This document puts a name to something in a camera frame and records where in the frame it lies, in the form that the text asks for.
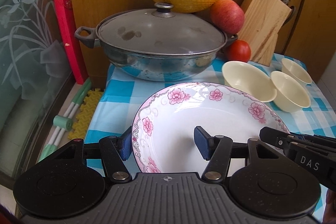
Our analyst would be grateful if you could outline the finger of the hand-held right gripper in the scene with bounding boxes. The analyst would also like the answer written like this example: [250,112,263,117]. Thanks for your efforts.
[259,127,336,152]

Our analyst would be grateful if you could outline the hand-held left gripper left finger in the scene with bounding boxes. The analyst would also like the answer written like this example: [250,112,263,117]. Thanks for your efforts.
[38,126,132,184]

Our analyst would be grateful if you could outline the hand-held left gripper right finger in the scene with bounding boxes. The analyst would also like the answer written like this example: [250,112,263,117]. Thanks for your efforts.
[194,126,288,184]

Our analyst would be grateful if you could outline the large pink floral plate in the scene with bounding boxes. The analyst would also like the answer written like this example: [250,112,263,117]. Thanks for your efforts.
[131,82,292,174]

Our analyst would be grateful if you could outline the yellow wavy foam mat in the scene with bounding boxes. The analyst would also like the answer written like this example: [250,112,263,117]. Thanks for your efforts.
[68,89,105,140]

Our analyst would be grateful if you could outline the blue white checked tablecloth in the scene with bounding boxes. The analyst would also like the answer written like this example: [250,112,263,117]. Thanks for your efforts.
[84,52,336,222]

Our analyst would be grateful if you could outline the large cream bowl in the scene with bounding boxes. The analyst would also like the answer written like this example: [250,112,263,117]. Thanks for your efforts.
[222,61,277,103]

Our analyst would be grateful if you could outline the green white plastic rod tool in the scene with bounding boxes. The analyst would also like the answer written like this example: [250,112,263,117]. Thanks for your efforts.
[38,79,92,161]

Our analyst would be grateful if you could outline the red tomato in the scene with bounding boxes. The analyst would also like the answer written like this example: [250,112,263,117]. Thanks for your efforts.
[226,40,252,62]

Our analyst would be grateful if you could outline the glass pot lid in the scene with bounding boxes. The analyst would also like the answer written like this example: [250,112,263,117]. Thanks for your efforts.
[95,2,228,56]

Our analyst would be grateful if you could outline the wooden knife block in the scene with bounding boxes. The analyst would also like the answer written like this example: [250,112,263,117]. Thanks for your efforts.
[238,0,292,67]

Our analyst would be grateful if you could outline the red box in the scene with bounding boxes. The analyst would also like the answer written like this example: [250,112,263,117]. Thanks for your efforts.
[52,0,90,84]

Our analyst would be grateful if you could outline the red apple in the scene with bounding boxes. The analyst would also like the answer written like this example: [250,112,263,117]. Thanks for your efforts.
[210,0,245,34]

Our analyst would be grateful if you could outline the frosted glass door panel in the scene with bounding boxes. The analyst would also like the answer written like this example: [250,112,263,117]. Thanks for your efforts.
[0,0,74,182]

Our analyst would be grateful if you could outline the steel pot with black handles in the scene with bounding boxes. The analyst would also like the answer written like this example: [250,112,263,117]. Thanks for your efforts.
[74,10,239,82]

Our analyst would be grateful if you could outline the black handled scissors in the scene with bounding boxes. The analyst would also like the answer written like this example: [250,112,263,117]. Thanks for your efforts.
[285,6,297,25]

